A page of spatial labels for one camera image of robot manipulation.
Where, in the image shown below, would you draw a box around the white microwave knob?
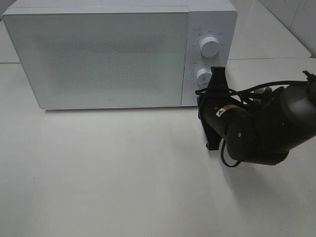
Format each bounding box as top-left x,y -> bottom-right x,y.
200,36 -> 219,58
196,68 -> 212,86

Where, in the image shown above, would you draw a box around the white microwave oven body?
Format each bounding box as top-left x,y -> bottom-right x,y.
2,0 -> 238,109

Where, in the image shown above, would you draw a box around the white microwave door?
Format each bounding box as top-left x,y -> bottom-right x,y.
4,13 -> 188,109

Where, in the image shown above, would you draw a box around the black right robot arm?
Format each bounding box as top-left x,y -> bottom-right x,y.
196,67 -> 316,165

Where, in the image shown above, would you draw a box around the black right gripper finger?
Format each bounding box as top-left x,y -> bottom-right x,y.
201,121 -> 222,151
206,67 -> 229,93

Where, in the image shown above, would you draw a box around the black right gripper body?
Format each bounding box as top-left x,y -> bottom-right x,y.
197,86 -> 244,138

